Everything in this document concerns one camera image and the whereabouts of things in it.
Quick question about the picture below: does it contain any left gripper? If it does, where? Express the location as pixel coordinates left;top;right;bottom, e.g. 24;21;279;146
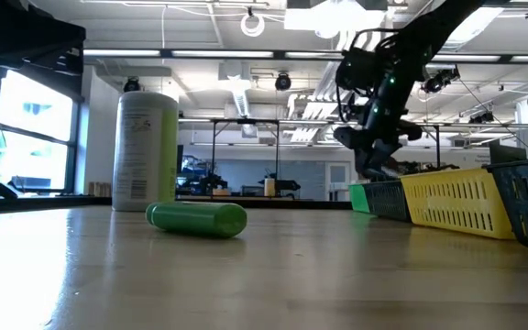
0;0;87;77

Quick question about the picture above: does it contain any white green wipes canister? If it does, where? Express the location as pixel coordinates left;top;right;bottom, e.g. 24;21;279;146
111;90;181;213

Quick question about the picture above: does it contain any small black plastic basket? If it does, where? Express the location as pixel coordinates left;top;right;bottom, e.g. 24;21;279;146
363;179;413;224

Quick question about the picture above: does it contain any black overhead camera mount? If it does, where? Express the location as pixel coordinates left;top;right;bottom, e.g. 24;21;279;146
422;66;461;95

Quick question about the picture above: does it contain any large glass window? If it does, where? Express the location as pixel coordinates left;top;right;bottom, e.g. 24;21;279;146
0;68;81;194

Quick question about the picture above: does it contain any white hanging cable ring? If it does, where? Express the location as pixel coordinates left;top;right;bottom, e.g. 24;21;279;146
239;12;267;39

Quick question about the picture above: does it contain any small brown box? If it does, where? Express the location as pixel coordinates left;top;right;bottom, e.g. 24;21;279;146
87;181;112;197

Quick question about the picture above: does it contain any dark monitor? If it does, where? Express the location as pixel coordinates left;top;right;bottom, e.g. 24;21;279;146
488;143;528;166

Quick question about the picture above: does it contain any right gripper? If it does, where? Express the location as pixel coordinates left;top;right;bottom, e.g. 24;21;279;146
334;118;424;182

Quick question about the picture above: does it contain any green plastic basket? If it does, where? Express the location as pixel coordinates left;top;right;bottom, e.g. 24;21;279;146
348;182;371;215

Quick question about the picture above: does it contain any yellow plastic basket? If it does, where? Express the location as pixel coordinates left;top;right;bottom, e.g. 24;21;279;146
399;167;517;241

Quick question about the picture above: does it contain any ceiling light strip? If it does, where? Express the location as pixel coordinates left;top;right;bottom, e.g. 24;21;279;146
82;48;528;65

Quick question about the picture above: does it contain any black background frame rig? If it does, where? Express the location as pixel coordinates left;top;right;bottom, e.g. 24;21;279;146
208;117;281;182
372;122;443;182

